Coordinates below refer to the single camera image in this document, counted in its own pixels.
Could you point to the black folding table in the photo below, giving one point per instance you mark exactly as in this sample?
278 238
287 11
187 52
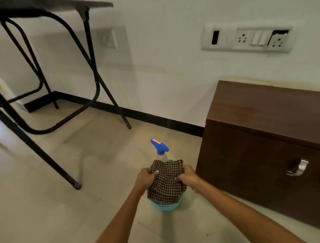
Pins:
50 75

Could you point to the person's right forearm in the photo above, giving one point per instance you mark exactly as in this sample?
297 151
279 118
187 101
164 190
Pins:
246 220

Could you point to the person's right hand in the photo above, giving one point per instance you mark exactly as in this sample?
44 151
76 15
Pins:
190 178

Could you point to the person's left hand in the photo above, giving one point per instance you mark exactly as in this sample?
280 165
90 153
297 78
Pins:
144 179

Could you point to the person's left forearm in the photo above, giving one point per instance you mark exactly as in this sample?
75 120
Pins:
120 217

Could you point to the white small wall socket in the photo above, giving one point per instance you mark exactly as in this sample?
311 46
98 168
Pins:
107 38

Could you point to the light blue plastic bucket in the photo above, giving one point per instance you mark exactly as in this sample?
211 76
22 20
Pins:
167 205

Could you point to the person's left thumb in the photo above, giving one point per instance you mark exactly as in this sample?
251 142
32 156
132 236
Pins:
154 174

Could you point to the brown checkered cloth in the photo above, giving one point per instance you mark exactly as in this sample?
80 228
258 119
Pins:
166 180

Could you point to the blue-topped spray bottle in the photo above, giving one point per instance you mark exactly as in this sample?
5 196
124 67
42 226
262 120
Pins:
160 148

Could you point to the person's right fingers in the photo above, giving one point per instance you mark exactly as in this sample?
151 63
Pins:
181 174

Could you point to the dark brown wooden cabinet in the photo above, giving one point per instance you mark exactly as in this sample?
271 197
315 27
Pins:
260 150

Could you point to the white wide switchboard panel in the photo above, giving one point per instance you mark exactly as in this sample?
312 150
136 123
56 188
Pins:
247 37

